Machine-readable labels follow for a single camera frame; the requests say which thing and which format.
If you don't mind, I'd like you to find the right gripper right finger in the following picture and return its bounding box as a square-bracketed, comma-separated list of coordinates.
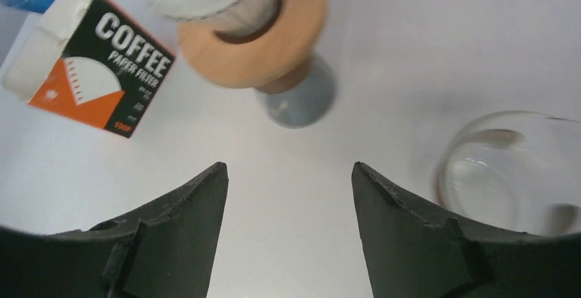
[351, 162, 580, 297]

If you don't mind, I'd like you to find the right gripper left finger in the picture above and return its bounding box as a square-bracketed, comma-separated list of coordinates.
[1, 162, 229, 297]

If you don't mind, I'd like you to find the clear glass carafe brown band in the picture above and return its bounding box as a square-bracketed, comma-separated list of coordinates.
[436, 110, 580, 236]

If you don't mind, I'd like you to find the grey glass carafe brown band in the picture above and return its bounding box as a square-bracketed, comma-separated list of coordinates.
[255, 53, 338, 129]

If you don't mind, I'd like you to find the orange coffee filter box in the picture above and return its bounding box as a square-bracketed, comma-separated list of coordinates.
[2, 0, 175, 138]

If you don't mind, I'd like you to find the wooden dripper ring holder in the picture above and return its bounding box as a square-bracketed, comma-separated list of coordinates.
[177, 0, 328, 88]

